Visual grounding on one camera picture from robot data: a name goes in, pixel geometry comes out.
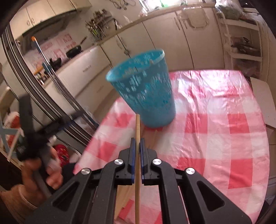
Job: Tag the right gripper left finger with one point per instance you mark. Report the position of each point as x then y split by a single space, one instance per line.
90 195

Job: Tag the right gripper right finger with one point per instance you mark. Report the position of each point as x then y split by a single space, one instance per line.
185 195

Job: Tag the wooden chopstick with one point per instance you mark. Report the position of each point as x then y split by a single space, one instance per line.
137 171
152 143

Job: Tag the person's left hand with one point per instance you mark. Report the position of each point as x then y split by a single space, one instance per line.
34 185

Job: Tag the red bag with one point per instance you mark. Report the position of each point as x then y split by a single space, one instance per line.
63 154

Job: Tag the red white checkered tablecloth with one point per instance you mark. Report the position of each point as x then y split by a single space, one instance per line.
218 130

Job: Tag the wooden chopstick under basket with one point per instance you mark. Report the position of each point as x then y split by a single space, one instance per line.
152 143

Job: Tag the black frying pan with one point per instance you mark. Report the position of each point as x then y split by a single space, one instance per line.
75 50

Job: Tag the blue perforated plastic basket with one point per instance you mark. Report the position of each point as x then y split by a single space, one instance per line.
144 83

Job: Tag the dish drying rack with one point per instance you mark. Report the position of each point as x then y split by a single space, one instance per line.
100 25

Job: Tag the white shelf rack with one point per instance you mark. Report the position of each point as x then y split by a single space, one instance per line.
242 45

